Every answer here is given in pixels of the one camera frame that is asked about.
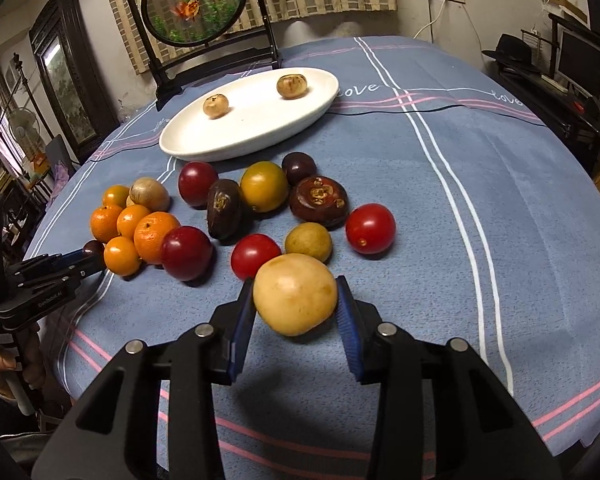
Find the red tomato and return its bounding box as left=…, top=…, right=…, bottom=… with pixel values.
left=345, top=203, right=397, bottom=255
left=230, top=233, right=283, bottom=281

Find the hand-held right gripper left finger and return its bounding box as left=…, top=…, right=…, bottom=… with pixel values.
left=30, top=277, right=258, bottom=480

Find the white oval plate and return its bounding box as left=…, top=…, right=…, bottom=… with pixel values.
left=159, top=67, right=341, bottom=163

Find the dark brown mangosteen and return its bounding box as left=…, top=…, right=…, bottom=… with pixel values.
left=288, top=176, right=350, bottom=223

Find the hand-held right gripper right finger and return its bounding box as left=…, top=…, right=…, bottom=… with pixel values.
left=334, top=275, right=563, bottom=480

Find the pale yellow round fruit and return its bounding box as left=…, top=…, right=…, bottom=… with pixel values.
left=252, top=253, right=339, bottom=337

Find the dark brown oblong fruit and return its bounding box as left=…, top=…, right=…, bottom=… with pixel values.
left=207, top=179, right=243, bottom=240

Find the person's left hand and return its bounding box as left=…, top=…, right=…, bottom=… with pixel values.
left=0, top=326, right=47, bottom=402

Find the black hat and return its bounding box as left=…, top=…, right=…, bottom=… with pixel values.
left=481, top=33, right=543, bottom=67

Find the white electric fan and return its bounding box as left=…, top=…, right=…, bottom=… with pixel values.
left=10, top=109, right=42, bottom=161

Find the white cable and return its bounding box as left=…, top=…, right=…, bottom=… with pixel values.
left=412, top=0, right=449, bottom=41

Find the purple cloth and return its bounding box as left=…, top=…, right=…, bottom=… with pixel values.
left=52, top=160, right=73, bottom=192

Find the black desk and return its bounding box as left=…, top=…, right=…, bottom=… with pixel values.
left=485, top=57, right=600, bottom=176

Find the tan striped round fruit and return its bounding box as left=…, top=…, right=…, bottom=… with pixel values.
left=202, top=94, right=230, bottom=120
left=276, top=74, right=308, bottom=100

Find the olive yellow round fruit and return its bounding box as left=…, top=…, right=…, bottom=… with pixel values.
left=284, top=222, right=334, bottom=264

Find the plain tan round fruit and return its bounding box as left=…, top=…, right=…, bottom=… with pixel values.
left=129, top=177, right=171, bottom=212

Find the grey board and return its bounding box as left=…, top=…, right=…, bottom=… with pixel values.
left=45, top=135, right=77, bottom=173

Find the yellow green round fruit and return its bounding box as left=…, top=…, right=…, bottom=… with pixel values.
left=239, top=161, right=289, bottom=213

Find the dark red plum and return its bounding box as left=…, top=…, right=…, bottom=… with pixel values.
left=178, top=161, right=219, bottom=208
left=160, top=225, right=214, bottom=282

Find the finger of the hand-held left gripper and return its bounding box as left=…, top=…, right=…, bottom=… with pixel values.
left=7, top=249, right=89, bottom=279
left=19, top=257, right=109, bottom=294

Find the computer monitor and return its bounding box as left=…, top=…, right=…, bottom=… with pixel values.
left=556, top=30, right=600, bottom=98

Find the small orange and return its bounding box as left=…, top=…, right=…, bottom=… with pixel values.
left=116, top=204, right=151, bottom=239
left=90, top=204, right=124, bottom=244
left=102, top=185, right=131, bottom=209
left=103, top=236, right=143, bottom=277

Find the dark wooden framed painting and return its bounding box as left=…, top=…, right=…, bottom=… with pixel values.
left=28, top=0, right=120, bottom=163

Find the round goldfish screen on stand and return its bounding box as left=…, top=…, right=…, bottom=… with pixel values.
left=122, top=0, right=284, bottom=112

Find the large orange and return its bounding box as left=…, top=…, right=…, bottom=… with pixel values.
left=133, top=212, right=182, bottom=265

